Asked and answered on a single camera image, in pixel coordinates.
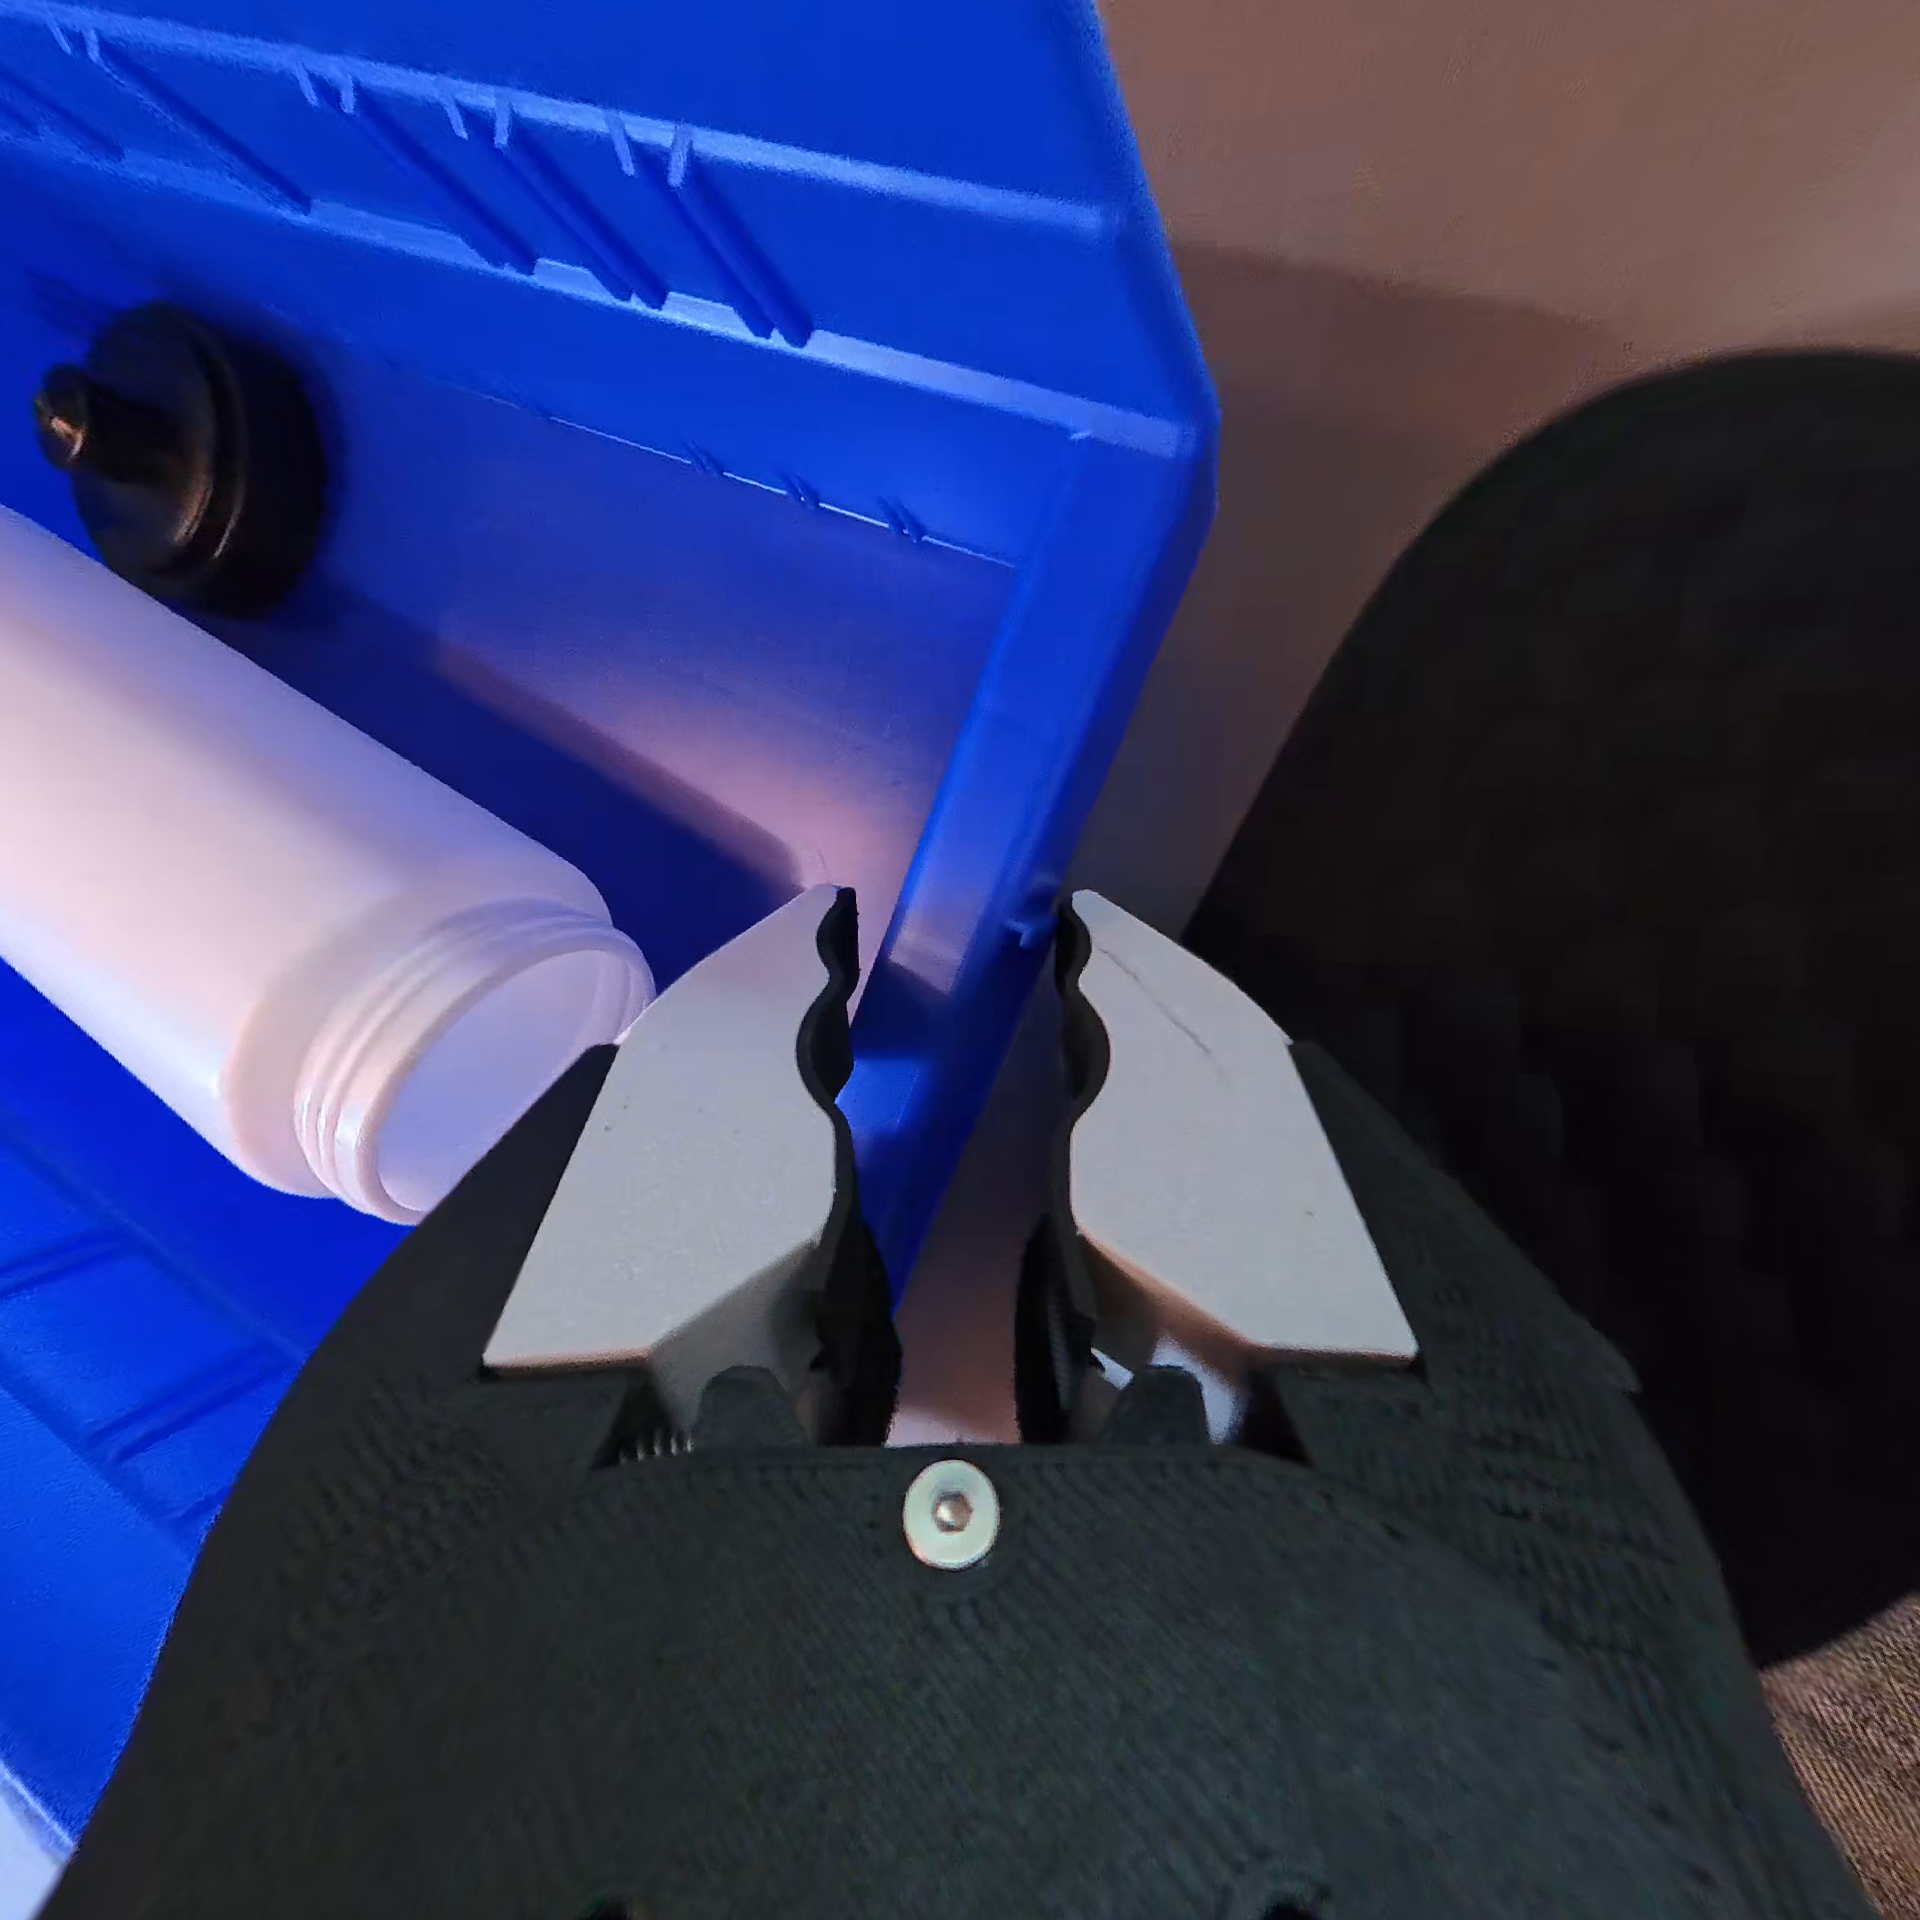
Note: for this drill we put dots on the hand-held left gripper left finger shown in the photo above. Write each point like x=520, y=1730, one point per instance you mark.
x=689, y=1185

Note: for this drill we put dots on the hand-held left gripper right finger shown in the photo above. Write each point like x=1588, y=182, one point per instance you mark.
x=1222, y=1185

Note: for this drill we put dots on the white plastic bottle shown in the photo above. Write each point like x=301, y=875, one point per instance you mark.
x=226, y=839

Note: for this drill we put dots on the blue plastic bin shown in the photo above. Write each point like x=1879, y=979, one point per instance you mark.
x=673, y=524

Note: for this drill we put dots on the black bottle lid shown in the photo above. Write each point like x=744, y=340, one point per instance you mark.
x=193, y=450

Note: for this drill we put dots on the black dimpled cushion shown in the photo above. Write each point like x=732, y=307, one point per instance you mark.
x=1622, y=898

